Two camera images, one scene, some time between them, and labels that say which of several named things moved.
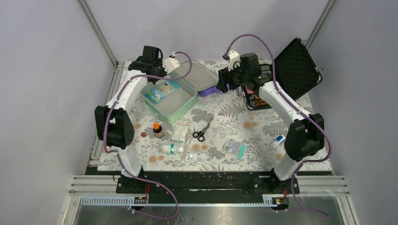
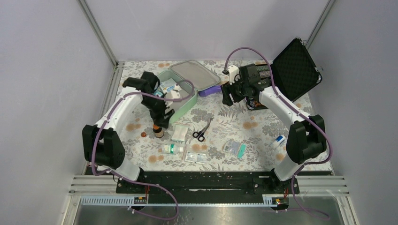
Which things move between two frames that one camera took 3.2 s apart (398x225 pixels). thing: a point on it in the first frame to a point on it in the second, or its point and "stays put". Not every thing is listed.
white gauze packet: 179,132 stays put
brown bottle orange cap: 157,129 stays put
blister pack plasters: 197,158 stays put
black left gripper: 160,63 to 160,117
